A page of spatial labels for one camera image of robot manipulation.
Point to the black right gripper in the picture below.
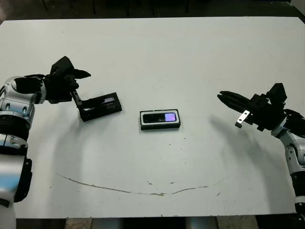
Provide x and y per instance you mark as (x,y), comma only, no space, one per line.
(264,114)

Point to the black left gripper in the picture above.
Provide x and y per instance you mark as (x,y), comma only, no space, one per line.
(59,88)

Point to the black box lid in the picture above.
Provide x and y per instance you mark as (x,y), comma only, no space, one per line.
(112,109)

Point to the slim black camera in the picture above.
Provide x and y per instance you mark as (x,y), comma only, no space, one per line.
(155,118)

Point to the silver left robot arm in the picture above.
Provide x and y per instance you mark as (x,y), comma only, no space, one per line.
(14,112)

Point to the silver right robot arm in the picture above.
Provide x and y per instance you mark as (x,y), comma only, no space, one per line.
(295,152)

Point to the black box base white inlay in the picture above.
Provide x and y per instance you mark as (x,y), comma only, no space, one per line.
(159,127)

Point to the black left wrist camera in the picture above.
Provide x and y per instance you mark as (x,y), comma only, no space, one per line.
(62,65)

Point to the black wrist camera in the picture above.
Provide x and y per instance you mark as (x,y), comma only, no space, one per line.
(62,65)
(277,93)

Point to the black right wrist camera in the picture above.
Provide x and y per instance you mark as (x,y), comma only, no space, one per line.
(277,93)

